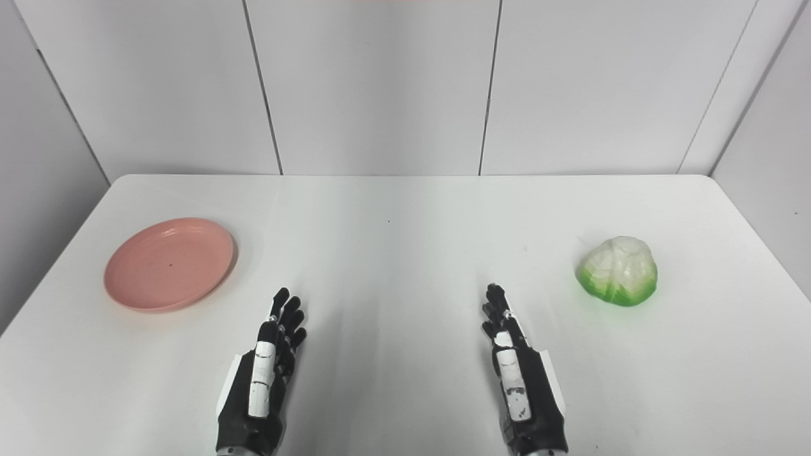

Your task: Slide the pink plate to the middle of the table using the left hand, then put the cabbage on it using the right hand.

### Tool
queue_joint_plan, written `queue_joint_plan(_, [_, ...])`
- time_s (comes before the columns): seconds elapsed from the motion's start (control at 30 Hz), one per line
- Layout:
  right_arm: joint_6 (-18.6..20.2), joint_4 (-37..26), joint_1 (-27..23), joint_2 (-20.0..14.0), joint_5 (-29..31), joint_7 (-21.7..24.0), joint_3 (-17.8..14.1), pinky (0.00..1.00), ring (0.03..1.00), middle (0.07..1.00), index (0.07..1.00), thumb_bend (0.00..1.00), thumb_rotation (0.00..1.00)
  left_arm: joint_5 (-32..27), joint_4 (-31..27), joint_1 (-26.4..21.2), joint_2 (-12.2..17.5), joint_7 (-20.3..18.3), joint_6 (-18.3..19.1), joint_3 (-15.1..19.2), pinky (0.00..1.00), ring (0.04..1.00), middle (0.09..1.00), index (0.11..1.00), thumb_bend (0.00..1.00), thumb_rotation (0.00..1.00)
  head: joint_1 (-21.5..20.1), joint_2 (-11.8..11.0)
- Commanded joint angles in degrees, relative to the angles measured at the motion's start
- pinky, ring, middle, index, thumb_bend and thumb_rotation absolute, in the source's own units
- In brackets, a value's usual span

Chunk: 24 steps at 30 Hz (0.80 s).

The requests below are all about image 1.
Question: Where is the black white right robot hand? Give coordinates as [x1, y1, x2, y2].
[482, 282, 569, 455]

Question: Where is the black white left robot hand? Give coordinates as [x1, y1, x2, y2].
[215, 288, 308, 455]

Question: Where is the pink round plate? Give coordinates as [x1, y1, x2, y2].
[103, 217, 236, 314]

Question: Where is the green white toy cabbage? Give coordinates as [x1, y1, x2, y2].
[575, 236, 658, 308]

